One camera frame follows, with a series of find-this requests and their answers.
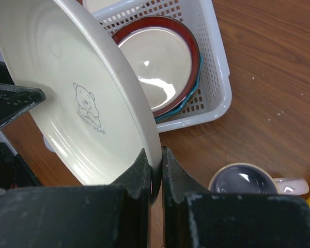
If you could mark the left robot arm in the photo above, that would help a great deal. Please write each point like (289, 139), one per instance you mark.
(14, 171)

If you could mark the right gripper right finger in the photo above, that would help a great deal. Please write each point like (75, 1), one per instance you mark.
(195, 217)

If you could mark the blue dotted scalloped plate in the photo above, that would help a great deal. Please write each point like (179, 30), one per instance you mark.
(185, 101)

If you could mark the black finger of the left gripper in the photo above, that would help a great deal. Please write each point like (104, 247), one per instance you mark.
(16, 100)

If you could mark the pink cream branch plate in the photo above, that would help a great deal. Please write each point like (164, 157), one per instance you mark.
(96, 5)

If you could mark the red rimmed cream plate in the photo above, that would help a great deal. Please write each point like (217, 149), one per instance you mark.
(165, 57)

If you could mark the white plastic basket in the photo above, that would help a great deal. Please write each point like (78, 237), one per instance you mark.
(213, 97)

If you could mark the pink purple mug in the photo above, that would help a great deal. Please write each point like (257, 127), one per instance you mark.
(247, 178)

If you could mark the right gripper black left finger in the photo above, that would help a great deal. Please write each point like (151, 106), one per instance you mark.
(114, 215)

